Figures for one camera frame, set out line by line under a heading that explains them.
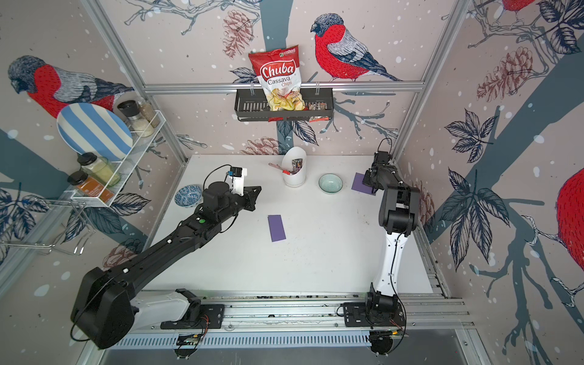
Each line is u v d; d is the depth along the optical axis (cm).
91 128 71
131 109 78
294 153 103
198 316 69
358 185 110
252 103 95
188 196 104
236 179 69
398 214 61
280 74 80
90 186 61
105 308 39
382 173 81
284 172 102
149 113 86
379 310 67
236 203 68
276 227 95
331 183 107
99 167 65
